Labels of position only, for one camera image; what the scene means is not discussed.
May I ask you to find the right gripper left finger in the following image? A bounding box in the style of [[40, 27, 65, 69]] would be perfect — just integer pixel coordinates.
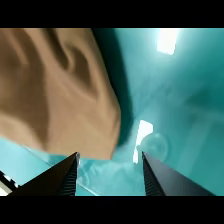
[[8, 151, 81, 197]]

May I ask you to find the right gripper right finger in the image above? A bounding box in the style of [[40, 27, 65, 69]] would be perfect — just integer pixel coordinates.
[[141, 151, 214, 197]]

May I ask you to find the tan garment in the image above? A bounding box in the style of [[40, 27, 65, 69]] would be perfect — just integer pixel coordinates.
[[0, 27, 122, 161]]

